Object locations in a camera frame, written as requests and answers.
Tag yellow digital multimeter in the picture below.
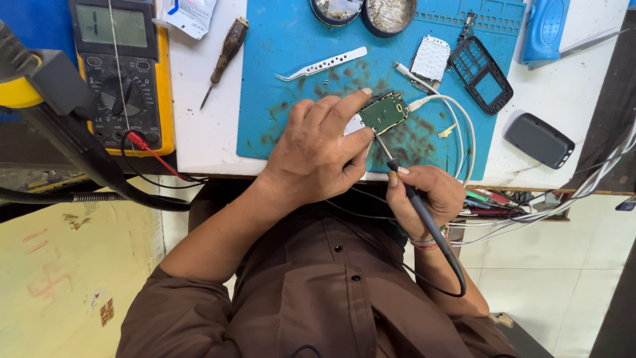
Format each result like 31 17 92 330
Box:
68 0 176 158

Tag black phone frame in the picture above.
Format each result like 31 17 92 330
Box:
450 36 514 116

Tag black hot air handle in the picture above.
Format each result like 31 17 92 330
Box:
0 20 192 212

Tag round tin with brass wool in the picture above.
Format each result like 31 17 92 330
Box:
361 0 418 39

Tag blue plastic tool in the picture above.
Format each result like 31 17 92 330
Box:
520 0 571 68

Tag perforated metal tweezers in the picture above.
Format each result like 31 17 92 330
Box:
275 47 368 83

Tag black soldering iron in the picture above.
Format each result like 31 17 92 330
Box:
373 132 468 299

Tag thin black cable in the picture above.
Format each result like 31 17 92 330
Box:
323 186 448 298

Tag black multimeter probe lead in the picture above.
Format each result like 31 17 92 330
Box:
119 132 209 190

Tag black stool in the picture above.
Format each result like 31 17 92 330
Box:
489 312 555 358

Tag black hose with metal spring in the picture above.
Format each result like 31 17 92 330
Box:
0 186 131 206

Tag grey phone back cover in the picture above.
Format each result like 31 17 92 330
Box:
504 112 576 170

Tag blue silicone work mat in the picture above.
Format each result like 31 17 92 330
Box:
237 0 526 181

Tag green phone circuit board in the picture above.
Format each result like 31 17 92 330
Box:
345 90 411 136

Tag white paper packet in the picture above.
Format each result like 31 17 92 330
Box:
161 0 218 40

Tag white phone keypad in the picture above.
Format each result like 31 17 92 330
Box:
408 35 452 93

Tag flat metal blade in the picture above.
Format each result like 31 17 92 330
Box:
559 27 630 60

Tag red multimeter probe lead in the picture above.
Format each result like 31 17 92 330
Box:
125 130 199 183

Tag drawer with tools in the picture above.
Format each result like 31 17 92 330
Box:
459 186 573 222

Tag red thread wristband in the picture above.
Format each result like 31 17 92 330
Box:
407 225 451 251

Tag thin solder wire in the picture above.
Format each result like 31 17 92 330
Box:
108 0 132 134

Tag brown shirt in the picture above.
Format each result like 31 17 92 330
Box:
115 179 522 358

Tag person's right hand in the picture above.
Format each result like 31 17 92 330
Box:
387 165 467 243

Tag wooden handle screwdriver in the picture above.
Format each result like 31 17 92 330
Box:
200 17 249 111

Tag bundle of white cables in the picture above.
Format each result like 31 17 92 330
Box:
447 118 636 248

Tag person's left hand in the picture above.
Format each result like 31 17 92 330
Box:
258 88 376 206

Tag white cable with plug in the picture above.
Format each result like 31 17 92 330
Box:
408 94 477 187
393 62 466 180

